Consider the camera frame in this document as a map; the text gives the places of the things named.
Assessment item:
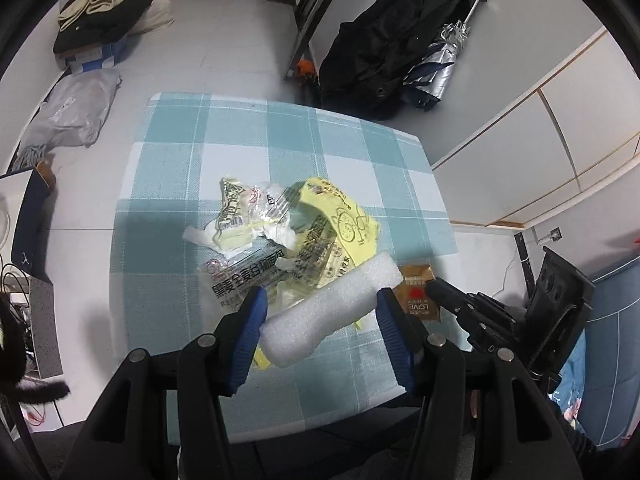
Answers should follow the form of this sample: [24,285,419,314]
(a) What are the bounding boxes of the white and navy box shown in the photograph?
[0,161,59,282]

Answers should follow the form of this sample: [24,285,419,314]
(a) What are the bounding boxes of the teal checked tablecloth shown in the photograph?
[111,92,459,447]

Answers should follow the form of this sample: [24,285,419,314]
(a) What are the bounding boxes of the white wardrobe with wood trim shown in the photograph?
[429,24,640,229]

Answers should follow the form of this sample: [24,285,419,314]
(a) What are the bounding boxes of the black cables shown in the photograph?
[0,255,32,312]

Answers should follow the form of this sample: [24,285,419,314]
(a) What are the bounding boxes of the blue cardboard box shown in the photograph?
[62,39,137,74]

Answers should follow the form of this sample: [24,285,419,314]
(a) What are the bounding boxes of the white tissue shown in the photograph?
[182,224,224,251]

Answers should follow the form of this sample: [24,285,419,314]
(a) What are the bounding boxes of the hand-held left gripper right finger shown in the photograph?
[376,287,583,480]

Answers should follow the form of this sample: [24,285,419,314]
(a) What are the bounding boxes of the cream cloth bag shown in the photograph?
[127,0,176,36]

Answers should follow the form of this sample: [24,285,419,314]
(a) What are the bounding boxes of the silver folding umbrella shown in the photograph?
[401,0,492,112]

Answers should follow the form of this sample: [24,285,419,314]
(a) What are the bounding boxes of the yellow bread wrapper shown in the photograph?
[295,176,382,292]

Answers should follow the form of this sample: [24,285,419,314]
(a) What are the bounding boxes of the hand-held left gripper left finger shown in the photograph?
[57,286,269,480]

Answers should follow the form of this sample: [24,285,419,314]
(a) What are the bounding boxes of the copper foil sachet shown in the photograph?
[392,263,442,324]

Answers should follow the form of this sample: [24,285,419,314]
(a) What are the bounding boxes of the clear printed bread wrapper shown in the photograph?
[199,246,302,312]

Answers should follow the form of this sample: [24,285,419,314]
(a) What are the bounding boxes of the black garment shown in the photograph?
[52,0,154,56]

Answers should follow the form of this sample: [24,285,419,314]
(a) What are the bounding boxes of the grey striped cloth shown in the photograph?
[10,144,52,172]

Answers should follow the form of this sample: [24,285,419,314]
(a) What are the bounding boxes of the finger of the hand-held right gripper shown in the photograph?
[442,305,501,351]
[429,278,501,322]

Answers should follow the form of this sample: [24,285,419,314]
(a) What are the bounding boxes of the grey speckled board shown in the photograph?
[27,277,64,377]

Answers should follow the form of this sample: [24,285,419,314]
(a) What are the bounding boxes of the black door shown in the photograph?
[284,0,358,81]

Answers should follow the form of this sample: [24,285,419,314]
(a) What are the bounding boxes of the white foam piece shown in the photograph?
[259,251,404,365]

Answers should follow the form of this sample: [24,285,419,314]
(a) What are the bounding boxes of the person's left forearm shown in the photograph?
[0,294,72,402]

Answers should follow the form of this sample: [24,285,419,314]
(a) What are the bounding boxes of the black hanging bag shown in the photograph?
[317,0,474,122]

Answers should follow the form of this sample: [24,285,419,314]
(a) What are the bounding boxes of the small pale yellow wrapper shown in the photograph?
[217,175,292,254]

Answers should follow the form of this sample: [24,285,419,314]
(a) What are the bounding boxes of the blue printed blanket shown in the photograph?
[554,259,640,447]

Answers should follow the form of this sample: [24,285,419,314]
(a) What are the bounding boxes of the grey plastic parcel bag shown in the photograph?
[22,68,123,149]

